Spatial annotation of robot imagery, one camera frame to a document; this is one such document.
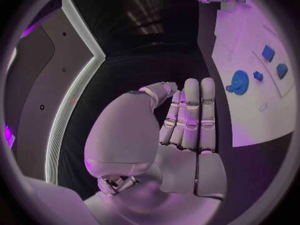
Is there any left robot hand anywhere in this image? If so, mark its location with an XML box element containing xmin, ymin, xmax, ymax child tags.
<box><xmin>83</xmin><ymin>77</ymin><xmax>229</xmax><ymax>225</ymax></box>

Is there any white task board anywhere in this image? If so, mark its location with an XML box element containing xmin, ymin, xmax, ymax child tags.
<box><xmin>211</xmin><ymin>0</ymin><xmax>297</xmax><ymax>148</ymax></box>

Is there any blue block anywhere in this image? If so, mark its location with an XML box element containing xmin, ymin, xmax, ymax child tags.
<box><xmin>275</xmin><ymin>63</ymin><xmax>290</xmax><ymax>80</ymax></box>
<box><xmin>260</xmin><ymin>44</ymin><xmax>276</xmax><ymax>63</ymax></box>

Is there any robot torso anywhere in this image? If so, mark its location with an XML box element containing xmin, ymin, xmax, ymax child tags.
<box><xmin>3</xmin><ymin>0</ymin><xmax>107</xmax><ymax>186</ymax></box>

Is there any blue gear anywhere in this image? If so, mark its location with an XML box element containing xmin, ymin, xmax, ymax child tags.
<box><xmin>225</xmin><ymin>69</ymin><xmax>250</xmax><ymax>97</ymax></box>

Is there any blue plug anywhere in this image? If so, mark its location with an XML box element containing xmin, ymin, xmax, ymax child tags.
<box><xmin>252</xmin><ymin>70</ymin><xmax>264</xmax><ymax>82</ymax></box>

